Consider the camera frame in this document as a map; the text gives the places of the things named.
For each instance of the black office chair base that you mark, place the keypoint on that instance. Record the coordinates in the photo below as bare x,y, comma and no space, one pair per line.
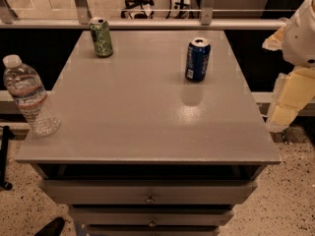
138,4

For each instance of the black stand leg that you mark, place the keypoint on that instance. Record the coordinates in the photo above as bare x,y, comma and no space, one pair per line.
6,136

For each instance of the grey drawer cabinet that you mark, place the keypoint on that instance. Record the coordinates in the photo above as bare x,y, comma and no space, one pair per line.
134,117

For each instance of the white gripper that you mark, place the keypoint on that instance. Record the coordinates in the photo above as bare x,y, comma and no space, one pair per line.
299,40

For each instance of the drawer with knob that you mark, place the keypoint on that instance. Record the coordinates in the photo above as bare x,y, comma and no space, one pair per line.
144,216
148,192

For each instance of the top drawer with knob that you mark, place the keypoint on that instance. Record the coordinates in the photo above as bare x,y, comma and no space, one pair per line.
148,192

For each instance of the blue soda can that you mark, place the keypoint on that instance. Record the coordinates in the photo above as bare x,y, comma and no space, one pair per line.
198,54

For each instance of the clear plastic water bottle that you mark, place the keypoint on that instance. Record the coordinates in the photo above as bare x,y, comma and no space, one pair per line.
28,92

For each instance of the green soda can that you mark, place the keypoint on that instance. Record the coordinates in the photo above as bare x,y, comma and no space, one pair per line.
99,29

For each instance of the metal railing frame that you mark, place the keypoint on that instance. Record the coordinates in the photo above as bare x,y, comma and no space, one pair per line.
162,15

